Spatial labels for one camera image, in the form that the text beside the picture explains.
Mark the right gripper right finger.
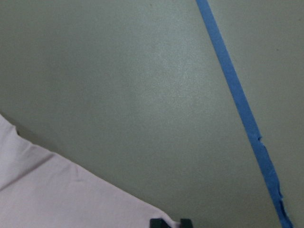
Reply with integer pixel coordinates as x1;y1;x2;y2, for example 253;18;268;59
180;218;192;228

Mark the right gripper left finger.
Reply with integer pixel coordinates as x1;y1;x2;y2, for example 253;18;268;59
149;218;166;228

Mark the pink Snoopy t-shirt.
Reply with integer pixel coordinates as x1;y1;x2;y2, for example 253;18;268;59
0;118;179;228

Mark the long blue tape line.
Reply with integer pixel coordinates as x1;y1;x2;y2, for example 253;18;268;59
196;0;293;228

